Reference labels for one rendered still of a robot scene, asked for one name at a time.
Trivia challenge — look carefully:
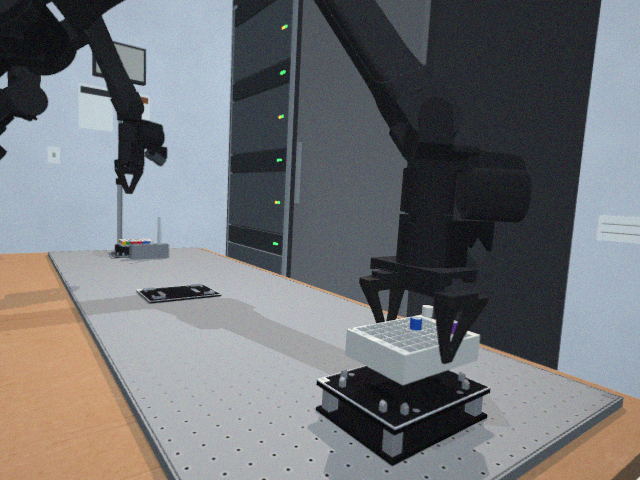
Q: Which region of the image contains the black rack of coloured-cap vials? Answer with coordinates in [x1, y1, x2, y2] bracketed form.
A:
[115, 244, 129, 256]

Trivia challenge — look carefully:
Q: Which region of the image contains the white grid rack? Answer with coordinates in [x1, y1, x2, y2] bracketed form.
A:
[345, 317, 480, 385]

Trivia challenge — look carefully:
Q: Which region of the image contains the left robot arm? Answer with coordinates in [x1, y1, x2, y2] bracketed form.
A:
[0, 16, 167, 166]

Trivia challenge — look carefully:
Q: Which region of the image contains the white vial cap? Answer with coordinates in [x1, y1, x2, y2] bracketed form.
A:
[422, 305, 433, 324]

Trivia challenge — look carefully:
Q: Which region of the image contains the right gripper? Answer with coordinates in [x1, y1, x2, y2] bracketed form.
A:
[359, 214, 488, 364]

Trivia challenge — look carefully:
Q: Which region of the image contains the blue vial with cap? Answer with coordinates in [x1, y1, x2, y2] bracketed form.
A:
[409, 316, 422, 337]

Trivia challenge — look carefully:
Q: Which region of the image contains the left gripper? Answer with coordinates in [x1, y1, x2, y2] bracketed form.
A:
[114, 141, 145, 194]

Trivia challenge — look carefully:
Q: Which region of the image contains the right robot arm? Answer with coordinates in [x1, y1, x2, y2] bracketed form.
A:
[0, 0, 532, 269]

